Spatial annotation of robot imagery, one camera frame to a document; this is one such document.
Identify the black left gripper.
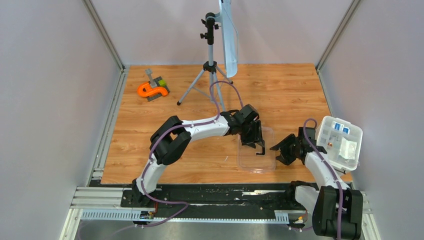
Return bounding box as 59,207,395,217
239,120,266,150

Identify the clear plastic lid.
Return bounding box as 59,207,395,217
237,126,276,174

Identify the blue square alcohol pad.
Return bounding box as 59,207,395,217
332,121,345,132

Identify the clear compartment tray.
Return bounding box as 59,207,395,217
317,116,363,171

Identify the white plastic box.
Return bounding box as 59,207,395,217
314,115,364,175

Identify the white gauze pad packet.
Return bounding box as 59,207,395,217
339,137,358,160

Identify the small blue white sachet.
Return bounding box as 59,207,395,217
342,126,351,134

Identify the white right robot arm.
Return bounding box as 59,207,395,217
270,126,363,240

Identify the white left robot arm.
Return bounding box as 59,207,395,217
131,104,265,207

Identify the grey tripod stand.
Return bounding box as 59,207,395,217
176,12,233,106

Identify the white tablet panel on tripod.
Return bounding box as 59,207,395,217
218,0,238,78

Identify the orange grey toy fixture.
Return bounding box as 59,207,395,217
136,68,170,102

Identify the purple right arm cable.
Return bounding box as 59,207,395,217
286,118,344,240

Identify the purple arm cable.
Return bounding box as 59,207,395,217
286,118,344,240
74,80,245,240

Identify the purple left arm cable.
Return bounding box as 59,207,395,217
74,80,245,240

